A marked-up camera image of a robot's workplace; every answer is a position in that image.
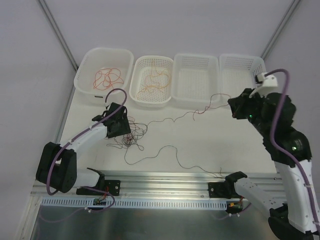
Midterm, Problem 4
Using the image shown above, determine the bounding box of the white solid plastic tub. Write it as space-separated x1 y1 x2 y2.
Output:
73 47 134 105

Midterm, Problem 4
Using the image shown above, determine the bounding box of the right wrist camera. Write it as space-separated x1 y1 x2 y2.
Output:
249 72 278 98

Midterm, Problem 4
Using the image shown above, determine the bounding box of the right frame post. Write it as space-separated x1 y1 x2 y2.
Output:
260 0 303 61

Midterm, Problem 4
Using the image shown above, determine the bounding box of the aluminium mounting rail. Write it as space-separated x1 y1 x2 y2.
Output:
31 170 286 198

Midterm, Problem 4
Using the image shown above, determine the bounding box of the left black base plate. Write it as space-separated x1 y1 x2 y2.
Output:
76 178 121 196

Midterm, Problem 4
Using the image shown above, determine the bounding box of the thin black wire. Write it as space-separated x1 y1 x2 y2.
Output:
124 145 227 180

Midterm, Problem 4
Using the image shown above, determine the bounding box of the white slotted basket middle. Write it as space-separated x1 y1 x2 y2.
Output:
170 53 221 110

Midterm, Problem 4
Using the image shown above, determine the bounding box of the red wire in tub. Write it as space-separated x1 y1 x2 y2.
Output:
92 69 113 91

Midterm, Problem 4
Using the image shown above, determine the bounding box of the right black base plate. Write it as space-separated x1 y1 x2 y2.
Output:
207 182 241 199

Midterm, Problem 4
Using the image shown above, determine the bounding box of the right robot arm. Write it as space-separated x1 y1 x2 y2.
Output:
219 88 320 240

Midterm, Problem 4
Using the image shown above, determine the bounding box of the white slotted basket right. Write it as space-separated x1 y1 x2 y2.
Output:
219 54 267 108

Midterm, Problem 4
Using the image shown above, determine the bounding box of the orange wire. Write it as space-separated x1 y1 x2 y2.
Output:
146 64 173 88
136 72 171 100

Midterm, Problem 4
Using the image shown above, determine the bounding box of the left frame post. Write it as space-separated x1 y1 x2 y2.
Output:
36 0 79 71

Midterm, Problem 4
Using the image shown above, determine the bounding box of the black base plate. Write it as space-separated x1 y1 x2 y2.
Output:
207 182 241 199
76 178 121 196

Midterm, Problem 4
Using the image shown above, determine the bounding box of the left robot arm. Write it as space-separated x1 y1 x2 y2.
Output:
35 102 131 196

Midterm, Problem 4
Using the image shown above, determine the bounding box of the white slotted cable duct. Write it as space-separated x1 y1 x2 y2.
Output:
41 197 227 211

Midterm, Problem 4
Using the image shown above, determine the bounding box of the white slotted basket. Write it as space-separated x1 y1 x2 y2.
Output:
219 54 267 108
170 53 221 110

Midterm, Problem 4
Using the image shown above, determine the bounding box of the frame post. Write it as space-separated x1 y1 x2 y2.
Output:
36 0 79 71
260 0 303 61

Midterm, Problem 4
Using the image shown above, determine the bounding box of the white round-hole basket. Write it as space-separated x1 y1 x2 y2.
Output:
129 55 174 108

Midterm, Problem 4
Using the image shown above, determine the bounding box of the red orange wire ball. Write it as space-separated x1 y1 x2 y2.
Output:
106 116 148 151

